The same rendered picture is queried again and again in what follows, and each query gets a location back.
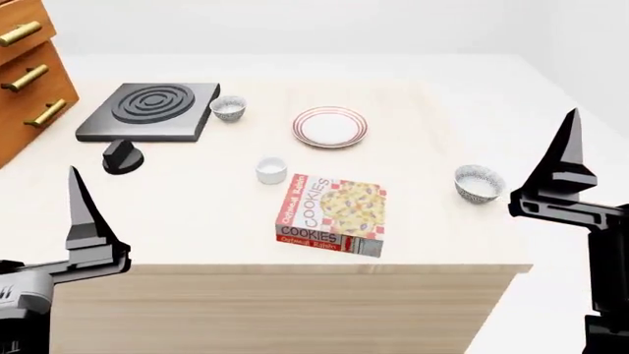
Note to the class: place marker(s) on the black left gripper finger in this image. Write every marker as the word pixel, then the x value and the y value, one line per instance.
pixel 83 221

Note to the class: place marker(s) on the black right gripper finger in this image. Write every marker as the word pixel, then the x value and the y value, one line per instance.
pixel 565 177

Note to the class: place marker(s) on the patterned grey white bowl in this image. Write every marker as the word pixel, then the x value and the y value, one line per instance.
pixel 227 108
pixel 479 183

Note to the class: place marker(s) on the black stove burner plate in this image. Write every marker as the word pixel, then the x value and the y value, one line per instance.
pixel 150 110

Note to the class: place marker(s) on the oatmeal raisin cookies box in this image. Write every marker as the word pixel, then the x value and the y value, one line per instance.
pixel 339 210

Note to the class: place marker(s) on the white plate red rings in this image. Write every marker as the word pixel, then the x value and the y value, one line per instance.
pixel 329 127

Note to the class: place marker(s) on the black stove knob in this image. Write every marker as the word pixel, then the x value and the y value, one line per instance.
pixel 120 156

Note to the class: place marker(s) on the wooden drawer cabinet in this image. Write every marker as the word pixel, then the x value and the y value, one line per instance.
pixel 29 96

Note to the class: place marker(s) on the small white ramekin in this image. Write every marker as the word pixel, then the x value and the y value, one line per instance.
pixel 270 170

